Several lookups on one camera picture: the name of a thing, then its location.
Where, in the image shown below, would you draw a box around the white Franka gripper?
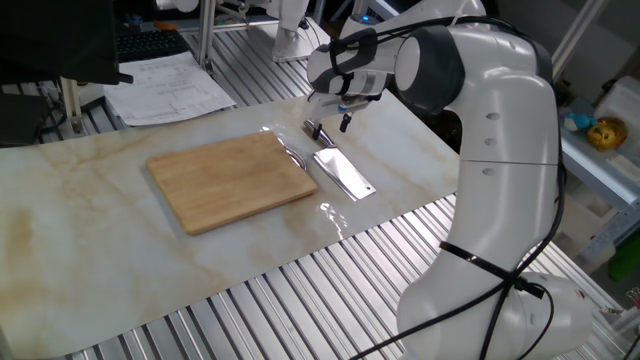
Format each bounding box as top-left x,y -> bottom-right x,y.
305,89 -> 384,142

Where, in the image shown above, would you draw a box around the steel cleaver knife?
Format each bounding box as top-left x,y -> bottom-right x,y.
302,118 -> 377,202

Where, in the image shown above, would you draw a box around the wooden cutting board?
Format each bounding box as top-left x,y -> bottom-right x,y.
145,129 -> 319,237

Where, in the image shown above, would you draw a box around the white stand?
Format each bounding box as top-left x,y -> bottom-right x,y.
271,0 -> 332,64

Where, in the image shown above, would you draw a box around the printed paper sheets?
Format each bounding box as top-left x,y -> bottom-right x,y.
103,51 -> 237,127

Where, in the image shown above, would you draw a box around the black keyboard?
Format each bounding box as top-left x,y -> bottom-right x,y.
115,28 -> 191,64

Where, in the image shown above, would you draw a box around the blue toy figure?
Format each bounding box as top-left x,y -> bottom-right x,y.
563,112 -> 599,134

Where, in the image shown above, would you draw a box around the marble pattern table mat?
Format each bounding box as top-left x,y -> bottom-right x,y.
0,89 -> 461,360

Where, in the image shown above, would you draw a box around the grey metal shelf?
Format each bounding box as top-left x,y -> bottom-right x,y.
557,119 -> 640,267

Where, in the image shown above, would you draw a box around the yellow toy figure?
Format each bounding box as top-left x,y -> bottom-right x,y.
586,116 -> 629,154

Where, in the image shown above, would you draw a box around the black monitor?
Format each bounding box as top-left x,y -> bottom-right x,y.
0,0 -> 135,86

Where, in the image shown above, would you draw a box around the black box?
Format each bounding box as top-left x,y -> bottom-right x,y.
0,92 -> 51,149

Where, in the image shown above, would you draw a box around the green box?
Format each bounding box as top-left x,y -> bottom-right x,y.
607,239 -> 640,282

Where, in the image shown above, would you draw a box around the silver gripper-mounted camera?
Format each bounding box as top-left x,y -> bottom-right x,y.
337,94 -> 384,114

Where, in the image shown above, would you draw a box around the aluminium frame post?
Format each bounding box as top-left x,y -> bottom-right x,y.
197,0 -> 217,75

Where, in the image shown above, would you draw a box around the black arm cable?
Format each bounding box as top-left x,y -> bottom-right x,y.
327,14 -> 569,360

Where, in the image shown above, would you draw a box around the slanted aluminium profile post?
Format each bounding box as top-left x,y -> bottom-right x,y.
549,0 -> 610,85

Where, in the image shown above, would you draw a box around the short aluminium profile post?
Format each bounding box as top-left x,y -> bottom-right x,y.
59,77 -> 85,136

